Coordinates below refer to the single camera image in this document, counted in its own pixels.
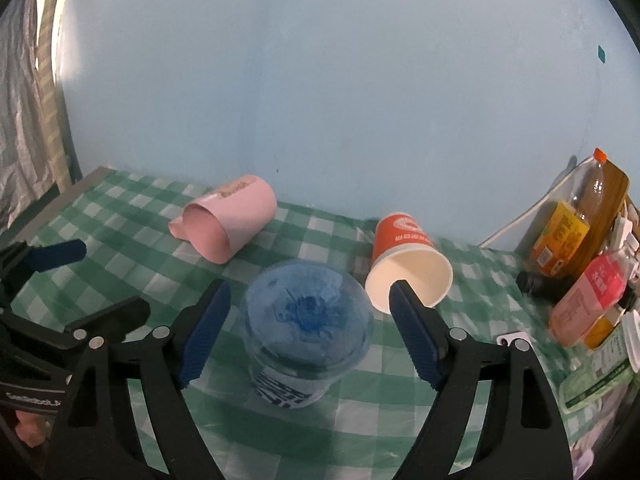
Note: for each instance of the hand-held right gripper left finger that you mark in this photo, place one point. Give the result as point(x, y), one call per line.
point(204, 340)

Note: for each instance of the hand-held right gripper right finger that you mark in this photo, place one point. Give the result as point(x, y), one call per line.
point(416, 340)

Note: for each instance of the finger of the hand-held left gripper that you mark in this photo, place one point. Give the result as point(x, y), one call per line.
point(55, 255)
point(117, 316)

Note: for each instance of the clear plastic cup blue print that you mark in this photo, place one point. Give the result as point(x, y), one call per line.
point(305, 320)

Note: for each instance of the orange paper cup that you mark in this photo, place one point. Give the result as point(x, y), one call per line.
point(405, 235)

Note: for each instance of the pink plastic cup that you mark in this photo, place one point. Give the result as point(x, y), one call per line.
point(240, 210)

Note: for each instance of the person's left hand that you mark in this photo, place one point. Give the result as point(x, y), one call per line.
point(29, 427)

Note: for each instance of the green checkered tablecloth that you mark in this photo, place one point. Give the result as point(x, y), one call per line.
point(140, 220)

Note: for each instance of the small white device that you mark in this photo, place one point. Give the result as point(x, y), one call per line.
point(510, 338)

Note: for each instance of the grey curtain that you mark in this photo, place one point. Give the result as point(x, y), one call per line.
point(25, 135)

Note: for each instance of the pink drink bottle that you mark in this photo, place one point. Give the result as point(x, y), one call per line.
point(585, 300)

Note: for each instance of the tea bottle orange cap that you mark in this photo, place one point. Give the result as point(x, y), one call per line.
point(560, 235)

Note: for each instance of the green wipes packet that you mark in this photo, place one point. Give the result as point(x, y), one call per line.
point(590, 385)

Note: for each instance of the wooden board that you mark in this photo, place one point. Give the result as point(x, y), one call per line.
point(616, 190)

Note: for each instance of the teal wall sticker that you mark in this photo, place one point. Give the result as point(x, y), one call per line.
point(601, 53)

